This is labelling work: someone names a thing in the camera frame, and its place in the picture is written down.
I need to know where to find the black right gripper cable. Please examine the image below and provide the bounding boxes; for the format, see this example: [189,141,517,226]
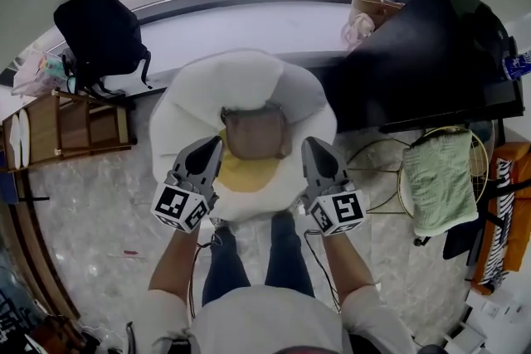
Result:
[303,230,343,315]

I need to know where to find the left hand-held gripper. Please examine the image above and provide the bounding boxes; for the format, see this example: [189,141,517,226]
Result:
[150,135,226,232]

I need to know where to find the person's white shirt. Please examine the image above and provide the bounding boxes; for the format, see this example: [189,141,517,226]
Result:
[136,284,416,354]

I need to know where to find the person's left leg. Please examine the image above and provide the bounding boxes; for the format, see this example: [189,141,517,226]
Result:
[202,225,252,308]

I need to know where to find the gold wire chair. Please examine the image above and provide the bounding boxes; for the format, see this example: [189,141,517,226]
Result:
[346,126,491,216]

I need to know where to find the brown leather bag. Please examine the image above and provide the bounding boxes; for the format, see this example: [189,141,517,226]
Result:
[219,101,291,162]

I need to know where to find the brown paper bag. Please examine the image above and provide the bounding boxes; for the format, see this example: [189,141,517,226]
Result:
[352,0,406,30]

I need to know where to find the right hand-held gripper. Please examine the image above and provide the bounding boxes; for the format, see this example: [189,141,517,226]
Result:
[300,138,367,236]

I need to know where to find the person's left forearm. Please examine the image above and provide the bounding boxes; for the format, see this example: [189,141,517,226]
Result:
[148,227,201,303]

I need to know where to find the person's leg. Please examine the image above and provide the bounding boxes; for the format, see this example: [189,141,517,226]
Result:
[202,225,252,308]
[265,213,316,298]

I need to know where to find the white egg-shaped beanbag chair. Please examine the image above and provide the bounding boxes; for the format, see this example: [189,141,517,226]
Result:
[148,49,338,223]

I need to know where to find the white storage boxes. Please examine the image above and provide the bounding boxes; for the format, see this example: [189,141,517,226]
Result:
[441,288,531,354]

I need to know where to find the black pouch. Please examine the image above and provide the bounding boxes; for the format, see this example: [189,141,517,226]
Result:
[460,3,518,67]

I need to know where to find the person's right forearm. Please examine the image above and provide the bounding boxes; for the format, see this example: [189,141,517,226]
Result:
[321,231,381,303]

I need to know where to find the white slipper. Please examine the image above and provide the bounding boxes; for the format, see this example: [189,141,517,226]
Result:
[8,114,24,171]
[18,109,32,169]

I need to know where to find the blue water bottle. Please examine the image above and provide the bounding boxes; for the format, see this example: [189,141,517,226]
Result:
[501,49,531,80]

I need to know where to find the black backpack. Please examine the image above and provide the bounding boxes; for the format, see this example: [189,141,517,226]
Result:
[52,0,153,100]

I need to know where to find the brown wooden counter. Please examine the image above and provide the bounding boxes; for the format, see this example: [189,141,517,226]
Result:
[0,169,80,321]

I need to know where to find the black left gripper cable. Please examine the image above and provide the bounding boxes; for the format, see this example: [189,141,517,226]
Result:
[188,231,225,321]

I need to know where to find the blue chair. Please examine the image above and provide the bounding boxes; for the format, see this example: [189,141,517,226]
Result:
[0,169,51,206]

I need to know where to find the black and white striped cloth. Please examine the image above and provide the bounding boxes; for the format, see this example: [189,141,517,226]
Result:
[476,159,518,289]

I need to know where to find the black cabinet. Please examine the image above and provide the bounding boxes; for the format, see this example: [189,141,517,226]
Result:
[334,0,526,134]

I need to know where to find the white window ledge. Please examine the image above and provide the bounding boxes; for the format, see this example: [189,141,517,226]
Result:
[0,0,410,96]

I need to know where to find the wooden side table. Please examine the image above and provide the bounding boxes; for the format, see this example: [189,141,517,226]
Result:
[0,89,139,173]

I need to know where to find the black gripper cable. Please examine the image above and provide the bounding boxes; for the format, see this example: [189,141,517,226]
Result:
[188,231,225,321]
[303,230,343,315]

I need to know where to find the orange couch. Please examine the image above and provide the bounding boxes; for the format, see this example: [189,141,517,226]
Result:
[470,141,531,296]

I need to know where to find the green knitted blanket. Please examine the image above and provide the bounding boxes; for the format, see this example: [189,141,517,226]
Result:
[402,129,479,237]

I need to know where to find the black office chair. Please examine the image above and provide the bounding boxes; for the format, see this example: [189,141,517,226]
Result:
[413,173,515,267]

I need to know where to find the pink plastic bag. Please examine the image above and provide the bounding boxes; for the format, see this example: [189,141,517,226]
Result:
[11,49,71,97]

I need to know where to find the person's right leg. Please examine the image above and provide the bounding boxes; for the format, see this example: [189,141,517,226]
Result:
[265,213,316,298]

